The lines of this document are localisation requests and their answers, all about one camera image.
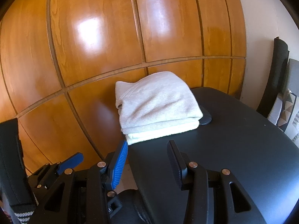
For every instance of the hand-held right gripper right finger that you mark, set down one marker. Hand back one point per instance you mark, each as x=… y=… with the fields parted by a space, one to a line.
x=177 y=165

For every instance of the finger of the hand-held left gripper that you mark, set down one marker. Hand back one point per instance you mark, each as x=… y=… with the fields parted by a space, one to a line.
x=70 y=161

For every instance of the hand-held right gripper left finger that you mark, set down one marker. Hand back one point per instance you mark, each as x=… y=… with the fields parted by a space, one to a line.
x=119 y=165

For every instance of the black oval disc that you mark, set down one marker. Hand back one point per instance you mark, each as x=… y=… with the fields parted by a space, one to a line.
x=206 y=119

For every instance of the folded white towel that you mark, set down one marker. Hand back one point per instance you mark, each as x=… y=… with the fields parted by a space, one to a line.
x=154 y=105

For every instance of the tiger print pillow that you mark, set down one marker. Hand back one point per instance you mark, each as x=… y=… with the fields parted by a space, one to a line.
x=292 y=112

